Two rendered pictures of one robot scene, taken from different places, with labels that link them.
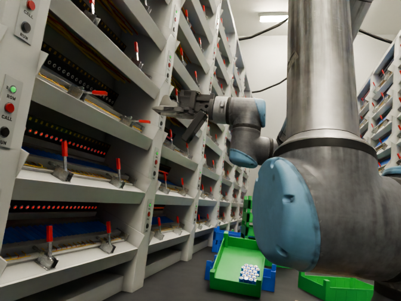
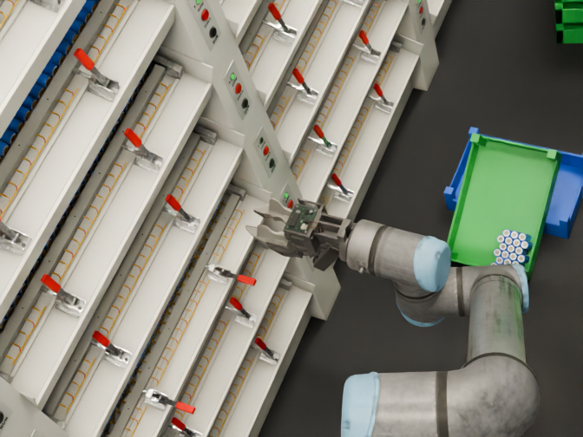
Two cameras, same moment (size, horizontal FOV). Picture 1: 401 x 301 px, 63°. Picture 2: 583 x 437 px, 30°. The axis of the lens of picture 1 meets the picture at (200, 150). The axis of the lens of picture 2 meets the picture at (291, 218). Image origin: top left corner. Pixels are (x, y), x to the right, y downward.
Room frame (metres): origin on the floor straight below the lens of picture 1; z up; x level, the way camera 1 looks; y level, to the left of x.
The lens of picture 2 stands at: (0.13, -0.46, 2.29)
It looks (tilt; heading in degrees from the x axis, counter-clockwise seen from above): 56 degrees down; 30
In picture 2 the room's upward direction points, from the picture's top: 25 degrees counter-clockwise
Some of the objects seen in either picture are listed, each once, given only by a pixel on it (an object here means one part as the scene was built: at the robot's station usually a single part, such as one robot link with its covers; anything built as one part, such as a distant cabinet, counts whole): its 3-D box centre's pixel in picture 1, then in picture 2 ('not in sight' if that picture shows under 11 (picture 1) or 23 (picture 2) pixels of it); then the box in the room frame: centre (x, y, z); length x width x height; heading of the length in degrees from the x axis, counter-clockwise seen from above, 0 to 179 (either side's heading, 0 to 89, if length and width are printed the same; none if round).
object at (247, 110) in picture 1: (246, 113); (410, 259); (1.02, -0.13, 0.64); 0.12 x 0.09 x 0.10; 76
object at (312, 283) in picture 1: (340, 285); not in sight; (1.51, -0.69, 0.04); 0.30 x 0.20 x 0.08; 104
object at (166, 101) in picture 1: (164, 103); (265, 231); (1.07, 0.14, 0.65); 0.09 x 0.03 x 0.06; 84
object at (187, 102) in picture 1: (197, 106); (322, 232); (1.06, 0.03, 0.65); 0.12 x 0.08 x 0.09; 76
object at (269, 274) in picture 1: (241, 271); (518, 181); (1.56, -0.25, 0.04); 0.30 x 0.20 x 0.08; 75
